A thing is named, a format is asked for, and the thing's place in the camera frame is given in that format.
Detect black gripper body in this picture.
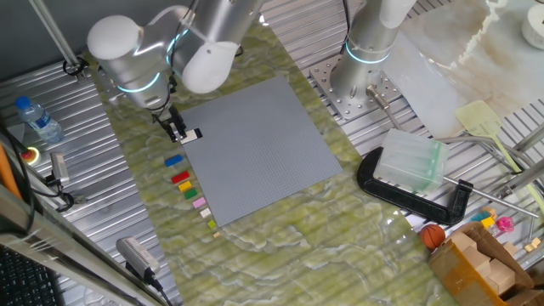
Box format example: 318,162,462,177
151,104,184,128

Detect metal frame bar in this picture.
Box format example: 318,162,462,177
0,182,169,306

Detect small tan wooden block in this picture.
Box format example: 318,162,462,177
523,236,543,253

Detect black Lego plate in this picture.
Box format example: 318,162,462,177
180,127,204,145

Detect cardboard box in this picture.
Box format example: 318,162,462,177
428,221,543,306

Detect green marble pattern mat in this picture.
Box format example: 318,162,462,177
82,16,460,306

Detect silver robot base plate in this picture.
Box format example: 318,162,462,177
309,54,403,121

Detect white marble pattern sheet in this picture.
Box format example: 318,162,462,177
399,0,544,118

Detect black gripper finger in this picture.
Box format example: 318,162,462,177
173,116,190,140
163,122,183,144

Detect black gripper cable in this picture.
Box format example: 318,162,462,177
163,0,201,118

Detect silver tripod pole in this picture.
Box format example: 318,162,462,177
28,0,89,82

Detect clear water bottle blue cap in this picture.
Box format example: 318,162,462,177
15,96,65,145

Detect black C-clamp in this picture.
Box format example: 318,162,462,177
356,146,539,226

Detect red emergency stop button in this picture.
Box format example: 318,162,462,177
20,146,41,166

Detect grey base cable with connector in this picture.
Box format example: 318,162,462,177
365,84,532,171

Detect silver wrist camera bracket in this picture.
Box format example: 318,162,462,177
98,67,127,106

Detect silver metal stand legs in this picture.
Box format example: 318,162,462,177
495,122,544,201

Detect pink plastic toy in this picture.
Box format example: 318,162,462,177
495,216,515,234

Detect orange pole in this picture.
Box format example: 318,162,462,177
0,142,22,201

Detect white cup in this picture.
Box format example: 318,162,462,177
521,3,544,50

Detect translucent plastic sheet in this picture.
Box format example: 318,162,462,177
380,29,468,139

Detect toy basketball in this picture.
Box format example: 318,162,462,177
419,224,446,251

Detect translucent plastic container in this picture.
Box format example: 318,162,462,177
373,128,451,196

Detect grey Lego baseplate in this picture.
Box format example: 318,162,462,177
180,75,344,228

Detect black keyboard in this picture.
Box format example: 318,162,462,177
0,246,65,306

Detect silver depth camera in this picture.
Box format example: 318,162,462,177
48,151,71,186
116,236,161,278

